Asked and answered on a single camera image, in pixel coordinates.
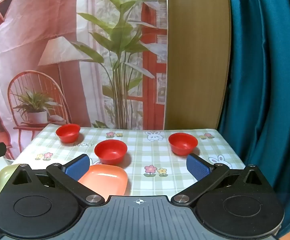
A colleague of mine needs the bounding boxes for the pale green plate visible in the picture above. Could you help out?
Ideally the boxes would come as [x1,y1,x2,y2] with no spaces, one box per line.
[0,164,23,194]

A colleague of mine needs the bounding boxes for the wooden wall panel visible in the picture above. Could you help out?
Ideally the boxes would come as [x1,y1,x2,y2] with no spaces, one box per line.
[164,0,232,131]

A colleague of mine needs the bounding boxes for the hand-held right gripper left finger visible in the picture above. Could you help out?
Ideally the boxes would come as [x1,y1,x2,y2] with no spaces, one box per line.
[2,154,105,207]

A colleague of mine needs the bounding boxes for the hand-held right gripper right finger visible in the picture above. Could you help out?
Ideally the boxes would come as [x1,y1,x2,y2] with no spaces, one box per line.
[171,154,276,207]

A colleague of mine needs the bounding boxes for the orange square plate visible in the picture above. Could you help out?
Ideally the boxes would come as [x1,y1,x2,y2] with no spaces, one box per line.
[78,164,128,201]

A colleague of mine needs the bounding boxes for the red plastic bowl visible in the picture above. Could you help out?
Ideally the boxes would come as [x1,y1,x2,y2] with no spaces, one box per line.
[94,140,128,166]
[168,133,198,156]
[56,124,81,144]

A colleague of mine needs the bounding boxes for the printed room backdrop cloth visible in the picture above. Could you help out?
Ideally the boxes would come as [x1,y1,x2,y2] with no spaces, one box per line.
[0,0,169,161]

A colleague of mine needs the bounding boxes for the green checked tablecloth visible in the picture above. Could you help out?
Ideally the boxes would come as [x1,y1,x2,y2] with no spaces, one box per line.
[13,124,246,198]

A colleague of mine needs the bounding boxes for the teal curtain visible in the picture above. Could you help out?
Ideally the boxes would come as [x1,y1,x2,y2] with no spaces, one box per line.
[217,0,290,238]

